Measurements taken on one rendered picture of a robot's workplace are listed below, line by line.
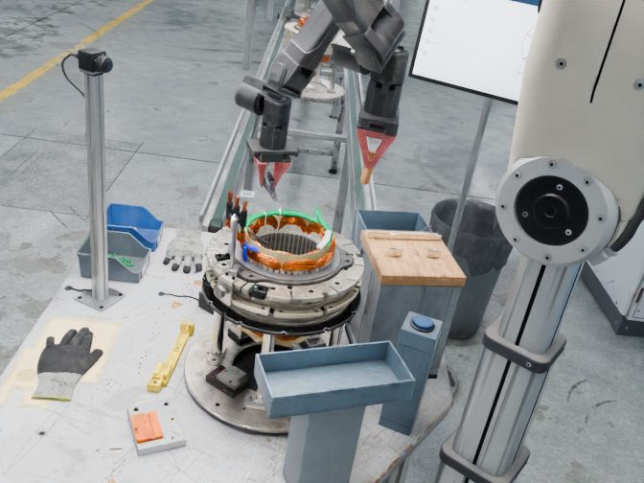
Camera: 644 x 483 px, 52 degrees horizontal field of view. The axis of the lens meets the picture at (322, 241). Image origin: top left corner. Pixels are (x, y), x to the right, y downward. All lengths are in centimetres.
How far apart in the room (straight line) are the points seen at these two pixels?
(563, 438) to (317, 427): 181
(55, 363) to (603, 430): 216
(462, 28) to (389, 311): 108
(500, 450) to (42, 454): 82
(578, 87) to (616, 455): 220
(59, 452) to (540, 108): 102
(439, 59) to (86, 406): 148
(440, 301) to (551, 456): 137
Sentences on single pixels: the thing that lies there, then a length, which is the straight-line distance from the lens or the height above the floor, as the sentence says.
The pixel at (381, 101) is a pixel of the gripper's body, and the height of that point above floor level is 147.
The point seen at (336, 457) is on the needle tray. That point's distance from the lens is 122.
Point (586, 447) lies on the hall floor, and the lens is 286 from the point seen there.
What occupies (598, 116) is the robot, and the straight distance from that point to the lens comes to 85.
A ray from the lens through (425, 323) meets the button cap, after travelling 131.
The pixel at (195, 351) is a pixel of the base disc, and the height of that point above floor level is 80.
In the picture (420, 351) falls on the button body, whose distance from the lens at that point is 132.
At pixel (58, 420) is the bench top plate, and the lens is 144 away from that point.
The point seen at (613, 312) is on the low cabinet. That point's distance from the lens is 366.
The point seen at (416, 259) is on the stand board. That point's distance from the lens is 148.
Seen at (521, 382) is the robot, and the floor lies 112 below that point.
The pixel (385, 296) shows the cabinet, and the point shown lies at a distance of 143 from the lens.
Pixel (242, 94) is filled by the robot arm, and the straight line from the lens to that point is 143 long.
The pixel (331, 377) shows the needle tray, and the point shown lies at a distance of 117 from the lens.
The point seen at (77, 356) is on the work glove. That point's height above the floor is 80.
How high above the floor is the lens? 177
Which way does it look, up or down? 29 degrees down
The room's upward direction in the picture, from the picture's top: 9 degrees clockwise
